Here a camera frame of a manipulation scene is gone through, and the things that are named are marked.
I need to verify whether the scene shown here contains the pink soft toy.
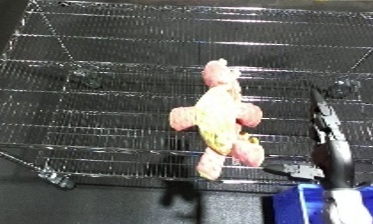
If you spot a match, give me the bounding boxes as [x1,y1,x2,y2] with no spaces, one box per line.
[166,58,268,182]

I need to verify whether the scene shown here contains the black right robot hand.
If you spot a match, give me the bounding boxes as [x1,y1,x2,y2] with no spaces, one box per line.
[262,87,357,192]

